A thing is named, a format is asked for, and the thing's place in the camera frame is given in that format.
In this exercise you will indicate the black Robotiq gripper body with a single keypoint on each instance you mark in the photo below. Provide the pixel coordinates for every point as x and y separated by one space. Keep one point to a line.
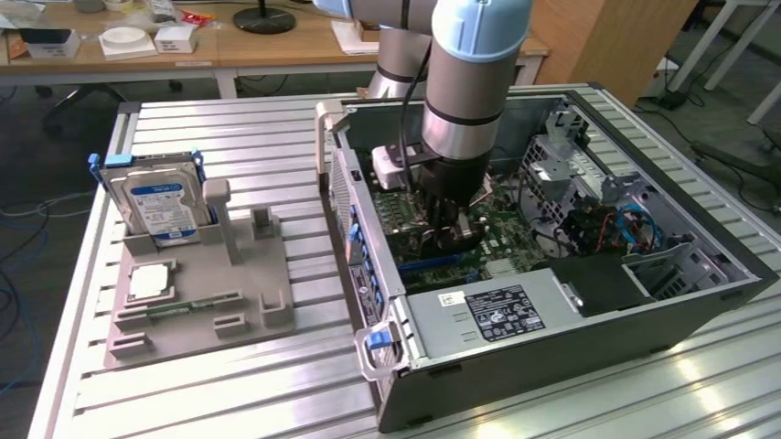
454 178

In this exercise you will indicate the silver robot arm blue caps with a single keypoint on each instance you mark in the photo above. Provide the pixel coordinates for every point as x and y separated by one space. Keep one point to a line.
470 68

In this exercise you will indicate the metal socket cover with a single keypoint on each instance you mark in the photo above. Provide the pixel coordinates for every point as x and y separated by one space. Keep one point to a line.
485 189

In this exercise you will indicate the green motherboard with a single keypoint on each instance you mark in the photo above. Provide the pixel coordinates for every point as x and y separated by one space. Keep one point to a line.
506 238

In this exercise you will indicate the blue expansion slot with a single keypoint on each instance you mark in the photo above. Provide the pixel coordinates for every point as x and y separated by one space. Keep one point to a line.
427 264

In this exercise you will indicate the silver metal drive cage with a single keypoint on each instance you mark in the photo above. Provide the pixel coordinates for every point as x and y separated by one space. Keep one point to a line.
549 178

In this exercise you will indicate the grey power supply unit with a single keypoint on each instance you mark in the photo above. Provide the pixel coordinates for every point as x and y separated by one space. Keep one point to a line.
439 329

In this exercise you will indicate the blue case latch tab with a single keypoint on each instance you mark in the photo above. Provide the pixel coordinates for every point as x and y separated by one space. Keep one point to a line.
376 341

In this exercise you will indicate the open black PC case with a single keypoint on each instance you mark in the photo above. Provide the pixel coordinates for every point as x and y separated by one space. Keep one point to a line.
549 366

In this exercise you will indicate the metal disk bay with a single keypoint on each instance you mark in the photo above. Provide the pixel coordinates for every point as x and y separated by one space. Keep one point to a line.
671 270

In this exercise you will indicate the white paper stack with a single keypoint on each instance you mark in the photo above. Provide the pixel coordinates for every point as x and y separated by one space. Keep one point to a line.
350 41

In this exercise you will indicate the brown cardboard box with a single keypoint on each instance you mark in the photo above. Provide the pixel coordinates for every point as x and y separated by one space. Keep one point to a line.
367 32

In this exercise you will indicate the wooden cabinet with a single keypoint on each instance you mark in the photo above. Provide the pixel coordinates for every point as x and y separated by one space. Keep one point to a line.
610 46

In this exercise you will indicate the black power adapter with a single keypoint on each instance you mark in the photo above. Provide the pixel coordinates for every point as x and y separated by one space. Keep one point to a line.
671 99

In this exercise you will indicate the wooden desk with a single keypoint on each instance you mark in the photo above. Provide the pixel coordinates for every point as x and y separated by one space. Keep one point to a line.
274 50

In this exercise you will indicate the grey plastic parts rack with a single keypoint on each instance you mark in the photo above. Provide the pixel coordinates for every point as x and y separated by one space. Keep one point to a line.
202 283

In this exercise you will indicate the green RAM stick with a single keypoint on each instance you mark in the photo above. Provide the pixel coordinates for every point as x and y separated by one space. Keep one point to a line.
183 307

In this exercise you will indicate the hard disk in blue carrier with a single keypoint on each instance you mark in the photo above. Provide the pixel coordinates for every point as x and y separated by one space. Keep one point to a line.
159 206

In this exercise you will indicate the black round lamp base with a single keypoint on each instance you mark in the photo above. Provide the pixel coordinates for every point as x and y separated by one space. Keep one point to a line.
262 23

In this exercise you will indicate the silver CPU chip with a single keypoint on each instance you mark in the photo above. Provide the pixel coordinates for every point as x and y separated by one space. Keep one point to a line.
149 281

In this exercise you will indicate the red packet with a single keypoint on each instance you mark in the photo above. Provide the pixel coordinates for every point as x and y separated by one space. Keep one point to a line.
198 19

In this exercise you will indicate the small white labelled box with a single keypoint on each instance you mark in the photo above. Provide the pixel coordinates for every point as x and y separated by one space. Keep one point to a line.
174 41

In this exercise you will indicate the white round dish block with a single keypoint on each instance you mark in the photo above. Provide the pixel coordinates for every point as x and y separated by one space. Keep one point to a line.
128 46

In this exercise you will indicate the grey cup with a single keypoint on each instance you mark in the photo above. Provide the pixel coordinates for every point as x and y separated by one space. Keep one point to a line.
89 5

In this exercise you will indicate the white box with black top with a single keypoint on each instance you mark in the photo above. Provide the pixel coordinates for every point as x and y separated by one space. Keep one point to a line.
52 48

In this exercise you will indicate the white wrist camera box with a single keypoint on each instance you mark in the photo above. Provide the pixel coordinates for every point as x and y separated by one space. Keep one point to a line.
390 169

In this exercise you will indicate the white table frame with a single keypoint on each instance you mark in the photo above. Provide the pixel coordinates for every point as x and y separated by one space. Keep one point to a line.
733 52

